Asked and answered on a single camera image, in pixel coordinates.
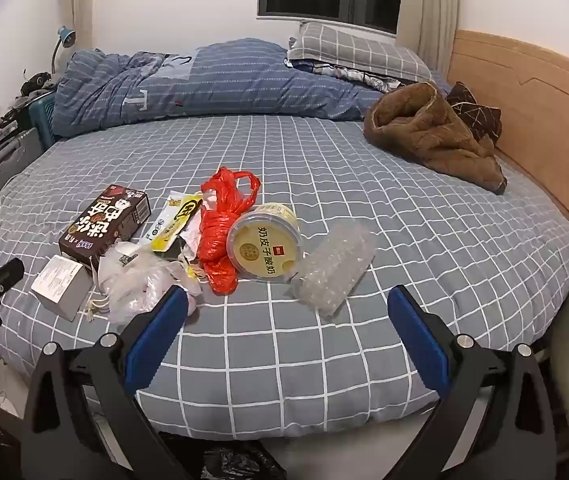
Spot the beige twisted cord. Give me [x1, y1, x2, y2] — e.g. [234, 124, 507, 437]
[82, 295, 110, 318]

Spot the blue desk lamp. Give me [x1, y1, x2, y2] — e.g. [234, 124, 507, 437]
[50, 26, 78, 73]

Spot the brown snack box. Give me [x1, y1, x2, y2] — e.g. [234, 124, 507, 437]
[58, 184, 152, 273]

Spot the dark brown patterned cushion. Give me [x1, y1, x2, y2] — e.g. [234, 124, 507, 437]
[444, 81, 502, 143]

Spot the grey checked pillow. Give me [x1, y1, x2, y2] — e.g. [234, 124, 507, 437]
[287, 22, 432, 81]

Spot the cream curtain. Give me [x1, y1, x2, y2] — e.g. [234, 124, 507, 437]
[397, 0, 460, 76]
[62, 0, 102, 53]

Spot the yellow snack wrapper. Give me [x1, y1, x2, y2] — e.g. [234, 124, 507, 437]
[144, 191, 204, 252]

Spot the clear plastic bag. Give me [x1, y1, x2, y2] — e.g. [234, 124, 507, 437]
[94, 242, 202, 323]

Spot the red plastic bag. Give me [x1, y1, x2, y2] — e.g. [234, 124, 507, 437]
[199, 167, 260, 297]

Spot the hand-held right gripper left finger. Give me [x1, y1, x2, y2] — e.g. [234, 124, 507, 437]
[22, 286, 190, 480]

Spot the teal suitcase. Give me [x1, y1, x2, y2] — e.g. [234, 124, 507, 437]
[29, 94, 58, 148]

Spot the yellow yogurt tub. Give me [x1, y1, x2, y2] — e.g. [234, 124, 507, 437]
[226, 202, 299, 281]

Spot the small white box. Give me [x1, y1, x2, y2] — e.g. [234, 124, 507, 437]
[31, 255, 92, 322]

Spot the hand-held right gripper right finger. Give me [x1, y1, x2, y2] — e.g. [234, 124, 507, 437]
[387, 285, 562, 480]

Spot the clear bubble wrap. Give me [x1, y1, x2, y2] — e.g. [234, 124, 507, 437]
[291, 223, 377, 318]

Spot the trash bin with wrappers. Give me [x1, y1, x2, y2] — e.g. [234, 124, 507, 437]
[199, 447, 287, 480]

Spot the grey suitcase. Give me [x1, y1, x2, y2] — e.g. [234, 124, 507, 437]
[0, 127, 45, 211]

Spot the blue white patterned pillow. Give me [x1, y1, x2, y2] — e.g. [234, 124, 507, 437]
[287, 57, 402, 93]

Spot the blue striped duvet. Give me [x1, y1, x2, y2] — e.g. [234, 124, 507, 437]
[52, 37, 447, 138]

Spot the wooden headboard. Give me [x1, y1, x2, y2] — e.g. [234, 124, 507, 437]
[447, 30, 569, 248]

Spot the brown fleece garment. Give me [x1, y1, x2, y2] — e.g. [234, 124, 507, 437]
[363, 80, 508, 196]

